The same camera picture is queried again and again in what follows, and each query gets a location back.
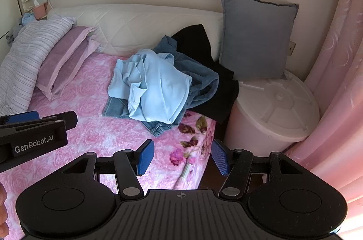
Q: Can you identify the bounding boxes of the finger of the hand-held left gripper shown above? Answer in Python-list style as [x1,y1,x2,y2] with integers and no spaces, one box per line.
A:
[0,111,40,125]
[40,112,78,133]

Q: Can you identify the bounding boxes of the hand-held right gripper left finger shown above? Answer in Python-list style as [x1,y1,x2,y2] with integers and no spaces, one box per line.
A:
[61,139,155,200]

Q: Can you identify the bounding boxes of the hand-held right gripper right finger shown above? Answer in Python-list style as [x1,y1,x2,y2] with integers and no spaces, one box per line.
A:
[211,139,308,198]

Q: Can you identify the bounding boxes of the light blue sweatshirt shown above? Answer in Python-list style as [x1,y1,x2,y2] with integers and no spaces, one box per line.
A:
[107,49,193,125]

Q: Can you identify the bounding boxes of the person's left hand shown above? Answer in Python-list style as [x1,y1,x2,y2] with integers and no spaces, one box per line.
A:
[0,182,10,240]

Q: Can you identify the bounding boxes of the pink floral blanket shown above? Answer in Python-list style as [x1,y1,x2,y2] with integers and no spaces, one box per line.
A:
[0,54,217,229]

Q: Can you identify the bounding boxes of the striped grey duvet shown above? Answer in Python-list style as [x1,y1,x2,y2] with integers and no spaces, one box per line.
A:
[0,15,77,116]

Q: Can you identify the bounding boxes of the pink pillow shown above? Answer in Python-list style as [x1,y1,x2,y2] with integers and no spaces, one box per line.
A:
[34,25,101,101]

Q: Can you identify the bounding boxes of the white plastic bin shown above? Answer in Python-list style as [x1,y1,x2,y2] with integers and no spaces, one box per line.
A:
[223,70,320,157]

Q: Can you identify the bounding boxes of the blue jeans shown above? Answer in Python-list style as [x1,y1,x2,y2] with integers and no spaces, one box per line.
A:
[103,35,220,138]

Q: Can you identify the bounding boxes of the blue cloth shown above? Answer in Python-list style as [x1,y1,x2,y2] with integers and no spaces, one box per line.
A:
[20,12,35,26]

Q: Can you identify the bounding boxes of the black garment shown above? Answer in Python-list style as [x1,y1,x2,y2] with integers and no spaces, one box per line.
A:
[171,24,239,124]

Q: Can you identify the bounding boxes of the white padded headboard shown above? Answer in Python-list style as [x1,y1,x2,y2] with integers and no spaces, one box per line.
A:
[47,3,224,62]

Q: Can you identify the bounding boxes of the grey cushion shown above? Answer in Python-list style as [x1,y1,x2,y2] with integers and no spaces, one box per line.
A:
[218,0,299,81]

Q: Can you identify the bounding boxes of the pink curtain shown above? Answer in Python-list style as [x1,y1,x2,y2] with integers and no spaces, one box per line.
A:
[285,0,363,240]

